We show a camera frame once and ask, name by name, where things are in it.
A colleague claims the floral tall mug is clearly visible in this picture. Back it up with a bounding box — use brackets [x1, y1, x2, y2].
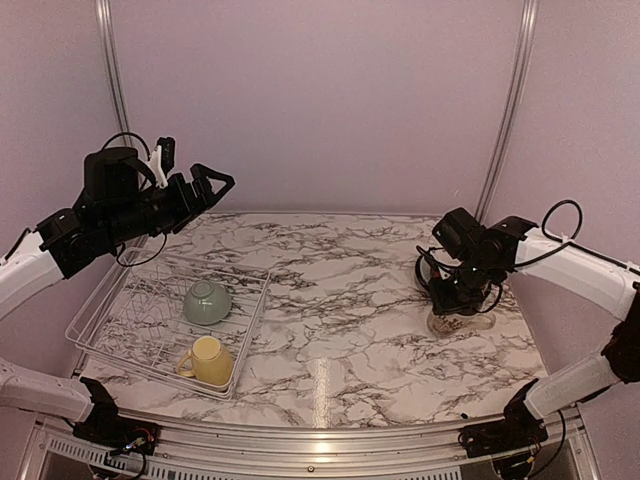
[426, 301, 496, 338]

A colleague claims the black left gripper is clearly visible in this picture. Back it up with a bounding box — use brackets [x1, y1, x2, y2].
[102, 161, 234, 246]

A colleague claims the pale green floral plate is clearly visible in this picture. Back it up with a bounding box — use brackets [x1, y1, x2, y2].
[414, 256, 439, 296]

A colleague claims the aluminium corner post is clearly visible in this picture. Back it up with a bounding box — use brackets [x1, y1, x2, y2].
[95, 0, 130, 132]
[474, 0, 540, 222]

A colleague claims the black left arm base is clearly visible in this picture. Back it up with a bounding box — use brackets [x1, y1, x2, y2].
[73, 415, 160, 456]

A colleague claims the aluminium left corner post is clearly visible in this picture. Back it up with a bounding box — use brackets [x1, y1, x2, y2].
[95, 0, 130, 132]

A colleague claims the pale green butterfly cup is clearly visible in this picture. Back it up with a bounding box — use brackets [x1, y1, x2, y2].
[183, 280, 232, 326]

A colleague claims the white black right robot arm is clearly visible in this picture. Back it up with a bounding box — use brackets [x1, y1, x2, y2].
[416, 208, 639, 448]

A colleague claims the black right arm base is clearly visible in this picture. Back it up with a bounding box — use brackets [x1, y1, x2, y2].
[458, 412, 549, 458]

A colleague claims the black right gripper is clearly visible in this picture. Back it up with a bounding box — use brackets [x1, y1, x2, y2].
[428, 255, 501, 315]

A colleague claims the aluminium front rail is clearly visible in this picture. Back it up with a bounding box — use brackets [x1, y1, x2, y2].
[18, 409, 600, 479]

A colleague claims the yellow mug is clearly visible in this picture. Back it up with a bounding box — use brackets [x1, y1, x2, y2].
[176, 336, 234, 387]

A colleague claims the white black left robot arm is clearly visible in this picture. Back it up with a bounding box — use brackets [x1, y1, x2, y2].
[1, 146, 235, 445]

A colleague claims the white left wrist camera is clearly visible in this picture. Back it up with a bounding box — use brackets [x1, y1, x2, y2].
[146, 137, 176, 188]

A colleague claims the white wire dish rack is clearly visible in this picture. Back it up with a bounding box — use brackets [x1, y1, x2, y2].
[65, 248, 270, 399]

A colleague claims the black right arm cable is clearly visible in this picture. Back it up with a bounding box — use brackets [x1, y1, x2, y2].
[417, 199, 584, 454]

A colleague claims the aluminium right corner post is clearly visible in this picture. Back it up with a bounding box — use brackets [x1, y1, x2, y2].
[474, 0, 540, 222]

